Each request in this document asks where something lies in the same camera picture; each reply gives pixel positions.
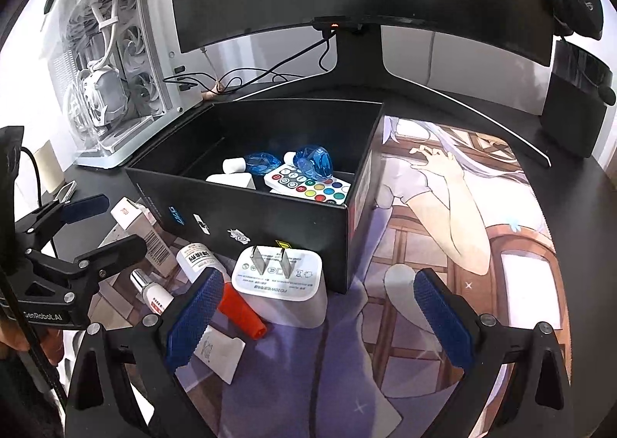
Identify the small tan trinket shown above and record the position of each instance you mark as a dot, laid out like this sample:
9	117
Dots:
214	91

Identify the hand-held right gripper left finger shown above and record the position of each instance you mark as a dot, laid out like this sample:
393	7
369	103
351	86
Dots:
195	317

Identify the white computer case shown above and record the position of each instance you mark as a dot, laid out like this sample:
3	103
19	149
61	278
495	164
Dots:
120	81

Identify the white tube with silver cap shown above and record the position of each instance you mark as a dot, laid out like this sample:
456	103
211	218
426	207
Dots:
154	298

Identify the white sachet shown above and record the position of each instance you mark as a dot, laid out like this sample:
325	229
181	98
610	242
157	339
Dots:
219	353

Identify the silver phone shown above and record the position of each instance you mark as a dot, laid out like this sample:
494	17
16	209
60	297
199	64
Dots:
65	191

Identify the large white charger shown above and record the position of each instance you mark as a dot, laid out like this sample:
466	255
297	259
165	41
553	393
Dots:
231	180

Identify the beige flat item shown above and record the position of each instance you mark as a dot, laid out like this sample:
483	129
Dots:
48	163

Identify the black desk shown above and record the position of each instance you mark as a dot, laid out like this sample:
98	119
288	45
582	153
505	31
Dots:
554	177

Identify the blue liquid bottle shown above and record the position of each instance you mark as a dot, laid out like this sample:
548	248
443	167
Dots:
313	161
258	162

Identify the white tube with red cap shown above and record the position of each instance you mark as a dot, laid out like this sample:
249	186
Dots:
241	312

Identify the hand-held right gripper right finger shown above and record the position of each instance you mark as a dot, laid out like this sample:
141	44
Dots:
443	317

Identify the white remote with coloured buttons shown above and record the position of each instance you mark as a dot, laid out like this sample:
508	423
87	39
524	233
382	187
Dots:
308	185

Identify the small white charger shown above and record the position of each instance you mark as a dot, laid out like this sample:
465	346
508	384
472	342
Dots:
284	303

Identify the black headphones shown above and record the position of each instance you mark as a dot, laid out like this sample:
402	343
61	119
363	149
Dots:
578	4

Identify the black cardboard box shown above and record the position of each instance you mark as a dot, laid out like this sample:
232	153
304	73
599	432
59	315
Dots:
289	226

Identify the black speaker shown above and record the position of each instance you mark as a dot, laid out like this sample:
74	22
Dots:
569	120

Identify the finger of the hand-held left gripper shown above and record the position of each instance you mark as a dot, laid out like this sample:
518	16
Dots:
111	252
86	206

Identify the small white printed box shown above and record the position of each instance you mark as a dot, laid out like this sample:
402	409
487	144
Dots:
144	235

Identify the printed desk mat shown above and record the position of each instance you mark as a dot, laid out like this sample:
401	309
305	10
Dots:
385	370

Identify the person's left hand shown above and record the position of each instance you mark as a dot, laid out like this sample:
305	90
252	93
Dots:
12	337

